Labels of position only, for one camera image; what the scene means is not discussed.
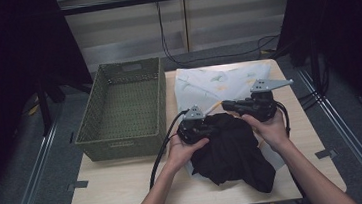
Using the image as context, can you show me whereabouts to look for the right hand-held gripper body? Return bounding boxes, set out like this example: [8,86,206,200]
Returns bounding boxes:
[233,75,298,126]

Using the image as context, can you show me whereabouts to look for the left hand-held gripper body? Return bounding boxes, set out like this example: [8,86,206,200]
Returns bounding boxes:
[173,103,216,146]

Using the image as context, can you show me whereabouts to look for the floral mesh laundry bag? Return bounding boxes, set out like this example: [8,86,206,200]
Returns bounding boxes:
[172,59,288,180]

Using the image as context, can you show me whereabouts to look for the green woven basket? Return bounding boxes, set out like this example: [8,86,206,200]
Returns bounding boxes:
[67,56,174,164]

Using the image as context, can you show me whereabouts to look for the black garment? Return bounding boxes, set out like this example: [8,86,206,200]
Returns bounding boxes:
[185,108,278,201]

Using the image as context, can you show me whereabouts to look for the person's left hand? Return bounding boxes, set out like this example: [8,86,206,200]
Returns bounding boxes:
[163,129,214,176]

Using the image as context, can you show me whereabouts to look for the person's right hand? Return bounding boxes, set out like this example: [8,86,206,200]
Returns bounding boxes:
[240,107,292,156]

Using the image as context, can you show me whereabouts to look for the grey tape marker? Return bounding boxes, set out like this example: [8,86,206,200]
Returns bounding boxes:
[65,179,90,191]
[313,147,339,161]

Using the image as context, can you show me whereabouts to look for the black curtain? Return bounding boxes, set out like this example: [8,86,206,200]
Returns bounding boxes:
[0,0,104,204]
[271,0,362,140]

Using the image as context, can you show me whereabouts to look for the black metal stand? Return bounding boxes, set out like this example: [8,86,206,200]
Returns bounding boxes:
[34,77,57,137]

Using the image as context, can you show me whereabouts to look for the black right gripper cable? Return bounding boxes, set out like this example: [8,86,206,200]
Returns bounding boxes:
[273,100,293,139]

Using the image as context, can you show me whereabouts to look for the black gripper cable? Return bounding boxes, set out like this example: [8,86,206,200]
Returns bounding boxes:
[142,109,197,190]
[273,100,293,139]

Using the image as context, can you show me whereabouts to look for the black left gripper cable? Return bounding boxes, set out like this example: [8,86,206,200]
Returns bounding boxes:
[142,109,197,190]

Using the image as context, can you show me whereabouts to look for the black floor cables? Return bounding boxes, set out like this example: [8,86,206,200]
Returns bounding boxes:
[294,61,335,112]

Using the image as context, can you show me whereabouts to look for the black hanging wall cable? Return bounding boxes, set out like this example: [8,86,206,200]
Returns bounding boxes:
[154,0,283,72]

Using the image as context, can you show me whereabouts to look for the metal floor rail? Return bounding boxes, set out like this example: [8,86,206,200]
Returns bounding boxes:
[294,60,362,204]
[0,102,76,204]

